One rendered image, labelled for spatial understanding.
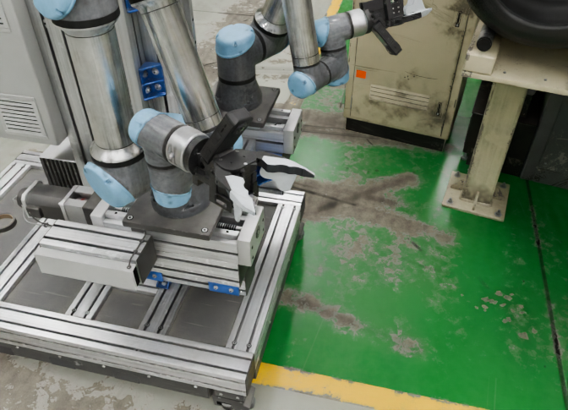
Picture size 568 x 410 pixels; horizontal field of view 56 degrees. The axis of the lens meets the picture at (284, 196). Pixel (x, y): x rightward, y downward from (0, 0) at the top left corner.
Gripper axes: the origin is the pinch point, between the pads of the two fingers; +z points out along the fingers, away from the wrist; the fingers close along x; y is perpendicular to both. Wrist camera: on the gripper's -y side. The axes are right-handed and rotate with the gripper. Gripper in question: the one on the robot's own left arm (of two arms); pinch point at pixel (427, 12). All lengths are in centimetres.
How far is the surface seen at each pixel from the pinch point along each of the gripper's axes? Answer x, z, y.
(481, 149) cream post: 41, 39, -65
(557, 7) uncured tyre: 6.4, 48.4, -9.5
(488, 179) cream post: 42, 42, -80
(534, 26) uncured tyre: -11.4, 26.4, -9.8
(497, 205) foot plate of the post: 44, 47, -95
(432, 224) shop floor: 42, 14, -93
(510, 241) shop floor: 26, 39, -103
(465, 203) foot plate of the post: 49, 34, -92
